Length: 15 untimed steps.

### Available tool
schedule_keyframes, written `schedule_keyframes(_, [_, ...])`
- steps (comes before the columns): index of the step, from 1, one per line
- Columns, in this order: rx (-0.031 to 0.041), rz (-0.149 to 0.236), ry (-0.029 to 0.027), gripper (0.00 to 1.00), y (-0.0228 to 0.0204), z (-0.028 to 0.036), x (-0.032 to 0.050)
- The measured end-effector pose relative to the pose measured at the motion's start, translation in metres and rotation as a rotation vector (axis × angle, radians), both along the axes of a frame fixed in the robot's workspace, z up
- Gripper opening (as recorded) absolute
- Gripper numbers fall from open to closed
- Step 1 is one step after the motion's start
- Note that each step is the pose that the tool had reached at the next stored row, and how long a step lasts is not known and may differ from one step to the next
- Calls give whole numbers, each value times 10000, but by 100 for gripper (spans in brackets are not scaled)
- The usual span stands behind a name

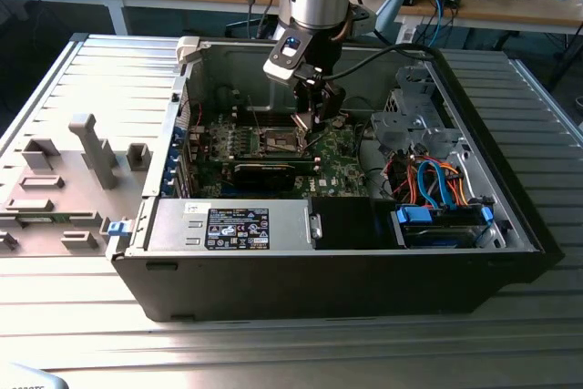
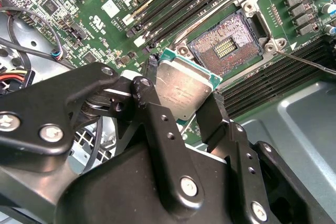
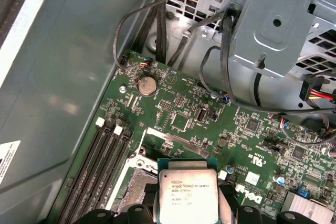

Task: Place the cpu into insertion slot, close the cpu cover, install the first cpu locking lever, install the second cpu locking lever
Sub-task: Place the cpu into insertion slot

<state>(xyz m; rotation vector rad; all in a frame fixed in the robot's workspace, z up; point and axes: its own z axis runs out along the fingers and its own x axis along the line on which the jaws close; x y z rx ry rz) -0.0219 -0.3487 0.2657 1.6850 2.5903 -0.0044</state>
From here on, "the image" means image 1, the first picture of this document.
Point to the hard disk in blue carrier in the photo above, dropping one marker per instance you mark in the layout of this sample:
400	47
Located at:
412	216

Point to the silver coin battery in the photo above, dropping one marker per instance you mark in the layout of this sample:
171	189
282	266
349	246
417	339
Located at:
338	122

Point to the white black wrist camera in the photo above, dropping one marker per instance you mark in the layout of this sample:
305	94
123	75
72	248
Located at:
282	68

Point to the CPU socket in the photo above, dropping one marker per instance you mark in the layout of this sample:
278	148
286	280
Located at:
279	140

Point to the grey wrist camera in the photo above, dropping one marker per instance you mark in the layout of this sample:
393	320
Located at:
364	20

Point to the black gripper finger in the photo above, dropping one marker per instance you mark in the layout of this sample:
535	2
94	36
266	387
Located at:
330	97
304	95

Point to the green motherboard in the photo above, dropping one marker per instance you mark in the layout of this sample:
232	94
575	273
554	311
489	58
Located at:
337	166

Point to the grey parts rack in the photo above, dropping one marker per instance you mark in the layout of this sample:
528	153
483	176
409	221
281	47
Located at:
68	166

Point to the black plastic shroud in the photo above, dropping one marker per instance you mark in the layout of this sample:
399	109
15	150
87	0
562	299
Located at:
346	225

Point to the blue case latch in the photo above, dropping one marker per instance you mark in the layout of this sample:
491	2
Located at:
118	228

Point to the silver green CPU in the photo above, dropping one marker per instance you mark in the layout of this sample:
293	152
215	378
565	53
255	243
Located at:
304	119

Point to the silver metal drive cage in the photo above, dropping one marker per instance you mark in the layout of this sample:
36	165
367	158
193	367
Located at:
401	129

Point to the green RAM stick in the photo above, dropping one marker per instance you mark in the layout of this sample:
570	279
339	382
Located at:
41	219

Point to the grey power supply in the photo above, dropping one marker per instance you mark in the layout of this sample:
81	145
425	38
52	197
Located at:
173	225

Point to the RAM slot with black clips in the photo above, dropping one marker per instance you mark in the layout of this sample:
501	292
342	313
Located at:
278	123

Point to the black open PC case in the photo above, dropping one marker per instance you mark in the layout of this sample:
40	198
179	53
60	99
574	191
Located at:
319	289

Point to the beige case latch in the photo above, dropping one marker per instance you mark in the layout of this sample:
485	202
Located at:
187	49

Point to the black graphics card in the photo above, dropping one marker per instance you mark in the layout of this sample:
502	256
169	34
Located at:
264	177

